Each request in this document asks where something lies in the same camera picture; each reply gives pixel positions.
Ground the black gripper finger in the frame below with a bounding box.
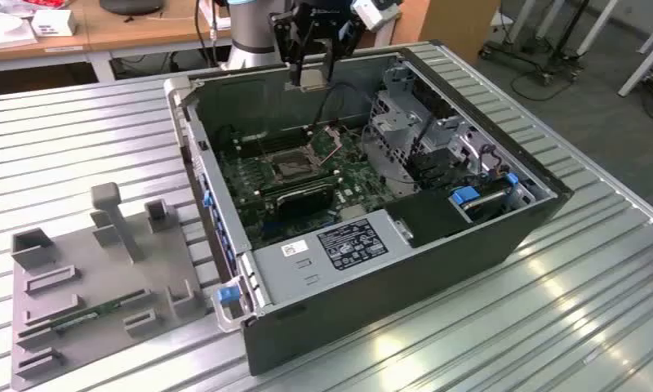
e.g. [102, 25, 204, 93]
[324, 17, 362, 90]
[271, 11, 307, 88]

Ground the silver CPU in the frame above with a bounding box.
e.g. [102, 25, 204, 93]
[284, 69, 327, 91]

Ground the metal socket cover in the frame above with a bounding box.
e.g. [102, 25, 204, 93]
[304, 125, 346, 168]

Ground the CPU socket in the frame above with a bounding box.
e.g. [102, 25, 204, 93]
[270, 149, 323, 187]

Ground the wooden cabinet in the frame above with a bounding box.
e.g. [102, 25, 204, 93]
[419, 0, 503, 65]

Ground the wooden desk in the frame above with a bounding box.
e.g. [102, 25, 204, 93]
[0, 0, 404, 65]

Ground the dark round object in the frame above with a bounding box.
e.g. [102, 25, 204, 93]
[98, 0, 164, 16]

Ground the green motherboard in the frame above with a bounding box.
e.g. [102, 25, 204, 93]
[215, 124, 396, 250]

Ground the black wheeled stand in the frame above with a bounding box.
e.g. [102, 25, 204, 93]
[479, 0, 590, 87]

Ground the black graphics card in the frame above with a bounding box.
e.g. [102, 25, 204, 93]
[275, 185, 336, 220]

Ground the white box red print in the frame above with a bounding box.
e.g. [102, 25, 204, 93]
[31, 8, 80, 38]

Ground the blue disk carrier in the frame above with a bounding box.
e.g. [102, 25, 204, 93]
[447, 185, 511, 225]

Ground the black plastic shroud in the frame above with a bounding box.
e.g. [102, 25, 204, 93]
[383, 189, 475, 249]

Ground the white box round plate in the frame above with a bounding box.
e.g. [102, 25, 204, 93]
[0, 14, 39, 52]

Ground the silver power supply unit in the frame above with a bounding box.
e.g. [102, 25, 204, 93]
[250, 210, 415, 307]

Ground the black PC case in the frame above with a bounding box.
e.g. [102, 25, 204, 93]
[163, 40, 574, 376]

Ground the grey parts rack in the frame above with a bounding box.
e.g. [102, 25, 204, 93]
[10, 183, 208, 391]

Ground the green RAM stick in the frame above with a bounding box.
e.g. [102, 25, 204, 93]
[47, 288, 146, 332]

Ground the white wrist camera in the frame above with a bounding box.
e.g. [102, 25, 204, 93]
[355, 0, 403, 30]

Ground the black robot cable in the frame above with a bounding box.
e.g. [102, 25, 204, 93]
[194, 0, 223, 56]

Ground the white table frame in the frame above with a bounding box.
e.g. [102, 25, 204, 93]
[618, 0, 653, 97]

